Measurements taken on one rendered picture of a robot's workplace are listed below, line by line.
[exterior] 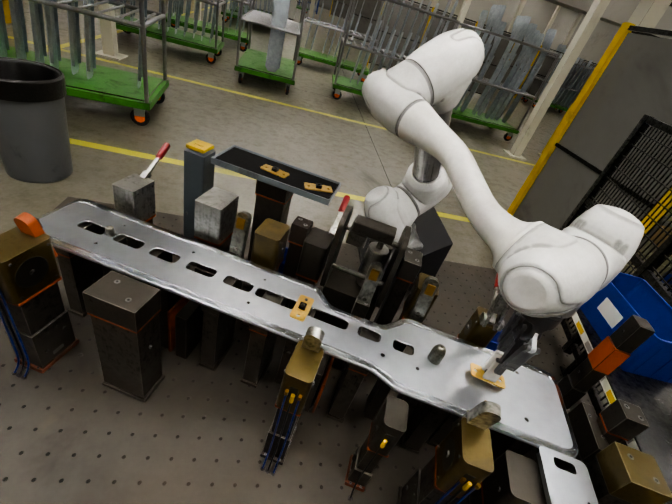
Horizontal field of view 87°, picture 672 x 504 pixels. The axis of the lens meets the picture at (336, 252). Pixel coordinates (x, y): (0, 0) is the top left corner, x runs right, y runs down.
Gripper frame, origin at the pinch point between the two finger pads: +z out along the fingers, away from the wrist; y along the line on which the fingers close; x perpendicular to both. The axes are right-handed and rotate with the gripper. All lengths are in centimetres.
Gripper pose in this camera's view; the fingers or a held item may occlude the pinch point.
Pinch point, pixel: (495, 366)
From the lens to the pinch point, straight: 93.0
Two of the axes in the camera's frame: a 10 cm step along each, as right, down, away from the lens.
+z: -2.5, 7.9, 5.7
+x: 9.4, 3.5, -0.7
